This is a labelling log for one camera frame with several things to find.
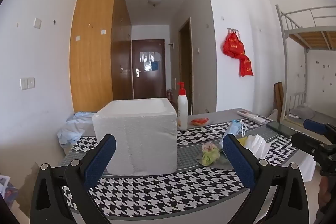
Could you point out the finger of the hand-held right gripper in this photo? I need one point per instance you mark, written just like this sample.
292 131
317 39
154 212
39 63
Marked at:
307 144
315 127

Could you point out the white pump bottle red cap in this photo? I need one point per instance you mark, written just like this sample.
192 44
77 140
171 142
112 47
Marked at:
182 111

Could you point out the houndstooth blanket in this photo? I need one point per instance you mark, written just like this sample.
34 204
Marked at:
157 192

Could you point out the black smartphone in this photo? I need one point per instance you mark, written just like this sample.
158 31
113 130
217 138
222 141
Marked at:
281 129

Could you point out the light blue cloth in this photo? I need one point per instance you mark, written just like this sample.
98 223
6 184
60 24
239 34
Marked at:
71 132

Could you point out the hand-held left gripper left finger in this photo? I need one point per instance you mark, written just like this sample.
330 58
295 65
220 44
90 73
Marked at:
101 158

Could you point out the wooden wardrobe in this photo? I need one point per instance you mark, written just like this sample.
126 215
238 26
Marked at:
92 56

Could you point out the red snack packet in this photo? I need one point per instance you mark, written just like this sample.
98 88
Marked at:
199 122

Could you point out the dark brown door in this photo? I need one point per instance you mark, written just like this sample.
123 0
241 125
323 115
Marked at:
157 82

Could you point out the metal wall hook rack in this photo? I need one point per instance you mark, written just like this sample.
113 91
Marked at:
233 29

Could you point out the blue face mask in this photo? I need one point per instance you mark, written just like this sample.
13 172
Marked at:
233 129

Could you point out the red hanging bags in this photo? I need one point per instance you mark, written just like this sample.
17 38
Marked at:
233 47

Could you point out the printed papers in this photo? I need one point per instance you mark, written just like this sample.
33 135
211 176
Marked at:
8 190

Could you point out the white foam box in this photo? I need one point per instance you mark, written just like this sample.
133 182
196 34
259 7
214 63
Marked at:
147 134

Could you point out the ceiling lamp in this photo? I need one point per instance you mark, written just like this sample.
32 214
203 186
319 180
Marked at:
155 0

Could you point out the blue door notice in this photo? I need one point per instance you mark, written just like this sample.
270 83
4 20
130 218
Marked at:
155 65

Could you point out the red fire extinguisher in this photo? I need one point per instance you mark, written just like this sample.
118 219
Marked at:
169 95

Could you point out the wooden side door frame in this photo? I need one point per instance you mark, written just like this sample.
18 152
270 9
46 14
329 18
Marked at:
191 69

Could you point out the green plastic bag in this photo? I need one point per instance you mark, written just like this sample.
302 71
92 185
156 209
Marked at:
210 157

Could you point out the wooden planks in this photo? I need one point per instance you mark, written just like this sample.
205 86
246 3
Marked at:
278 100

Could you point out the white wall socket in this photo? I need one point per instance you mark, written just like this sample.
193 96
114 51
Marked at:
24 83

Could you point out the white remote control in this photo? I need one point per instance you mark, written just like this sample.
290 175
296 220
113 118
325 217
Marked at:
250 116

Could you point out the white door notice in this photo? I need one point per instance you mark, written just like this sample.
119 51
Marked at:
148 56

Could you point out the person's right hand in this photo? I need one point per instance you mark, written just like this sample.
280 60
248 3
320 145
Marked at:
325 191

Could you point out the white tissue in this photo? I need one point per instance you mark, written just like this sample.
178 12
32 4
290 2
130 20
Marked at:
258 145

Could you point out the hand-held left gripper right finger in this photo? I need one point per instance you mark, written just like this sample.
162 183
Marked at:
237 161

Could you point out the metal bunk bed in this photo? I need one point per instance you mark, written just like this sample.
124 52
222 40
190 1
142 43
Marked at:
284 37

